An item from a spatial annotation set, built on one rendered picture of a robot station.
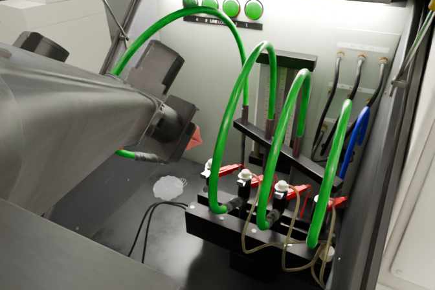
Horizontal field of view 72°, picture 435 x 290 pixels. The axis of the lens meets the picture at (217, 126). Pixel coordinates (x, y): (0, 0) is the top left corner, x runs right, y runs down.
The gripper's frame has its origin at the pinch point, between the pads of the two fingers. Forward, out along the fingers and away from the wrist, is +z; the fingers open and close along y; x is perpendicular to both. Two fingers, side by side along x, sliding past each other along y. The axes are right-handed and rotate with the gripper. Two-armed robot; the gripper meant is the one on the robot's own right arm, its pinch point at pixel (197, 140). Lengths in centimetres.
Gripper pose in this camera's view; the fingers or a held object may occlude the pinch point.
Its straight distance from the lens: 57.8
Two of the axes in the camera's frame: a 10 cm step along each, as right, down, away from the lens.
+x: -7.5, -3.5, 5.6
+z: 4.7, 3.0, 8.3
